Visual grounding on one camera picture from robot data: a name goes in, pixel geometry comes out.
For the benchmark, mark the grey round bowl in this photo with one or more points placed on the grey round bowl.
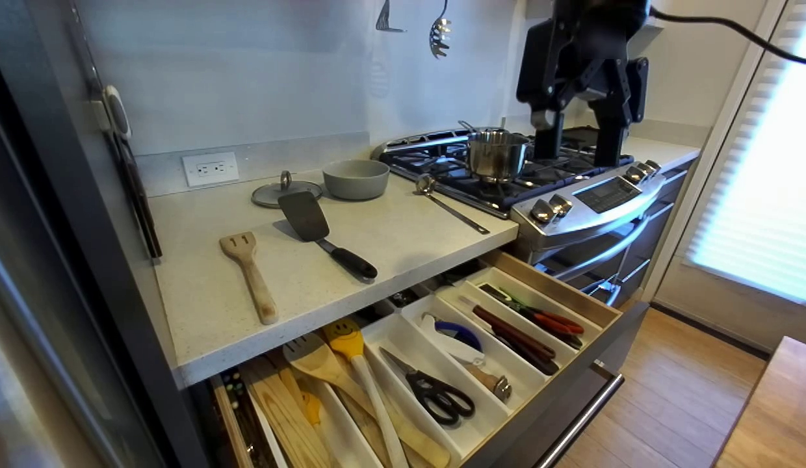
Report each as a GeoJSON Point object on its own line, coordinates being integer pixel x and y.
{"type": "Point", "coordinates": [354, 180]}

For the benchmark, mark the flat wooden turner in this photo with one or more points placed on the flat wooden turner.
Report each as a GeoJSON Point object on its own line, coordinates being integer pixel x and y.
{"type": "Point", "coordinates": [286, 416]}

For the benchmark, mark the white and blue opener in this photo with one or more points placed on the white and blue opener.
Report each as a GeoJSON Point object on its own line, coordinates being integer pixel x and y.
{"type": "Point", "coordinates": [456, 334]}

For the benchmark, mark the hanging metal utensil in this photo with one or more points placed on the hanging metal utensil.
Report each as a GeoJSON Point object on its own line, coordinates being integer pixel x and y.
{"type": "Point", "coordinates": [389, 18]}

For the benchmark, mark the grey pot lid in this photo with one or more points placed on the grey pot lid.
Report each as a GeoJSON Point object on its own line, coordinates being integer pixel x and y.
{"type": "Point", "coordinates": [277, 193]}

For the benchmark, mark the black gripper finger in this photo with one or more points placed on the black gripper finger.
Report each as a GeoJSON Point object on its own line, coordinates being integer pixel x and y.
{"type": "Point", "coordinates": [547, 132]}
{"type": "Point", "coordinates": [611, 119]}

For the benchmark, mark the black nylon spatula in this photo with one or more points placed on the black nylon spatula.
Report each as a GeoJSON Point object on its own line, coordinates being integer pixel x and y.
{"type": "Point", "coordinates": [307, 215]}

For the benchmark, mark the wooden kitchen drawer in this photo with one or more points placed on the wooden kitchen drawer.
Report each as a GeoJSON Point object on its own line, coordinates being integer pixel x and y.
{"type": "Point", "coordinates": [576, 379]}

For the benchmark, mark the dark tall cabinet panel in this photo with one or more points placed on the dark tall cabinet panel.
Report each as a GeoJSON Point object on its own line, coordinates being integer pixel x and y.
{"type": "Point", "coordinates": [66, 328]}

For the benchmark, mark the long metal spoon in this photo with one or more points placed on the long metal spoon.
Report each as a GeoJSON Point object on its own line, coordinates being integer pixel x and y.
{"type": "Point", "coordinates": [451, 206]}

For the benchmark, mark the white window blind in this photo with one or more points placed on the white window blind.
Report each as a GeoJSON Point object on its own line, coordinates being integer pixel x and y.
{"type": "Point", "coordinates": [762, 172]}

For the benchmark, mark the wooden spoon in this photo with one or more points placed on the wooden spoon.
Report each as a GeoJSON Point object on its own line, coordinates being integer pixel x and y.
{"type": "Point", "coordinates": [312, 358]}

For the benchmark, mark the wooden side table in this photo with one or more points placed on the wooden side table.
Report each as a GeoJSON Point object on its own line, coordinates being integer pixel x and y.
{"type": "Point", "coordinates": [781, 416]}

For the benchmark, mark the white wall outlet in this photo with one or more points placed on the white wall outlet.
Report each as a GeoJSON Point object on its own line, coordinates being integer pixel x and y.
{"type": "Point", "coordinates": [212, 170]}

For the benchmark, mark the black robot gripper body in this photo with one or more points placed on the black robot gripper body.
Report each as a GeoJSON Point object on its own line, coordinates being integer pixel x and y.
{"type": "Point", "coordinates": [576, 53]}

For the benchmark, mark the black wall mounted rail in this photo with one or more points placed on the black wall mounted rail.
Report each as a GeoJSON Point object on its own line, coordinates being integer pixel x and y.
{"type": "Point", "coordinates": [130, 182]}

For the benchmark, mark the stainless gas stove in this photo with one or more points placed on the stainless gas stove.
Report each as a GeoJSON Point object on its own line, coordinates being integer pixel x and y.
{"type": "Point", "coordinates": [593, 215]}

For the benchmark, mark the white plastic cutlery organizer tray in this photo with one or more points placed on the white plastic cutlery organizer tray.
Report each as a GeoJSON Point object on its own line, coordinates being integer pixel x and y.
{"type": "Point", "coordinates": [497, 373]}

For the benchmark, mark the hanging metal slotted spoon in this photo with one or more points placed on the hanging metal slotted spoon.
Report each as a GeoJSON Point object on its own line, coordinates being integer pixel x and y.
{"type": "Point", "coordinates": [439, 35]}

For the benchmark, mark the stainless steel pot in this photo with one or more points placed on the stainless steel pot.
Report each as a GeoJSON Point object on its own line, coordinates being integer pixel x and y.
{"type": "Point", "coordinates": [494, 153]}

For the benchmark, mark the dark drawer slide rail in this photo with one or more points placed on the dark drawer slide rail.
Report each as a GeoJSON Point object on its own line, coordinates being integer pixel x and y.
{"type": "Point", "coordinates": [234, 399]}

